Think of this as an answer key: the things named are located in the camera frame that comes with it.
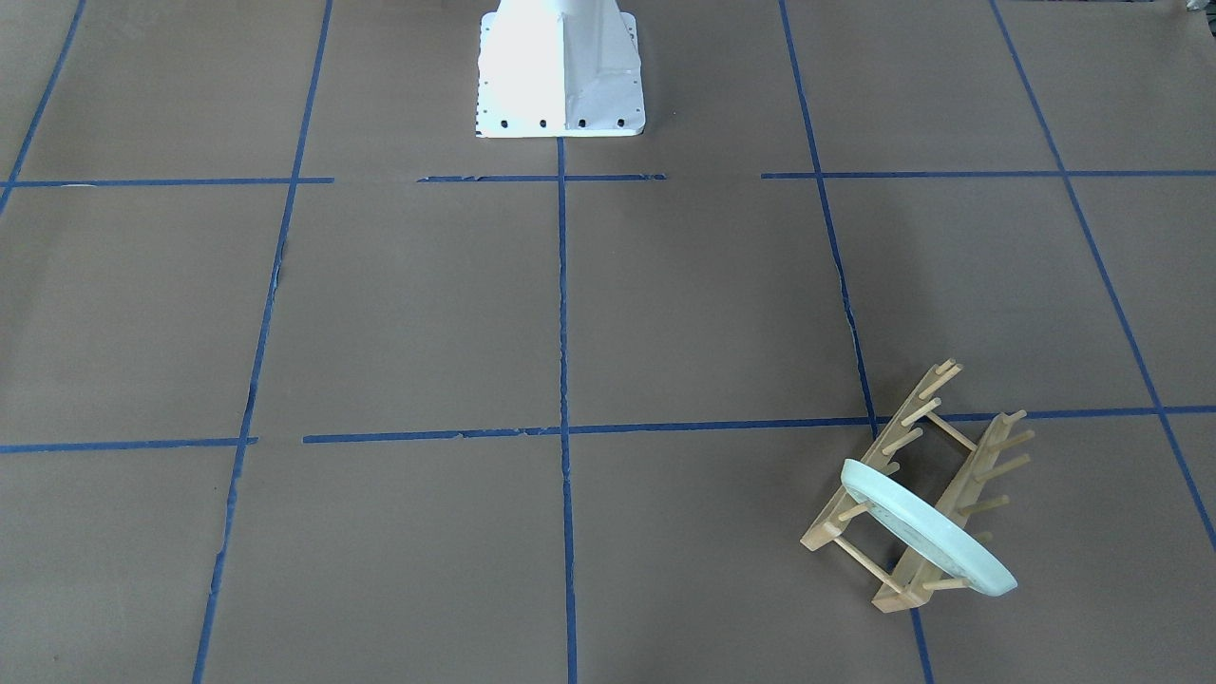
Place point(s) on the pale green plate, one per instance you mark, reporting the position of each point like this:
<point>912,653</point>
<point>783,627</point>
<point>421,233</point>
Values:
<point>926,530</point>

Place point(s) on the wooden dish rack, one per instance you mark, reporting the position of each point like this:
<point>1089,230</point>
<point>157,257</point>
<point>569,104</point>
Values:
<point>907,585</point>

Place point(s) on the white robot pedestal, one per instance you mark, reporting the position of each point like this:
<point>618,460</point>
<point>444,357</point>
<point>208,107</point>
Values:
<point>559,69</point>

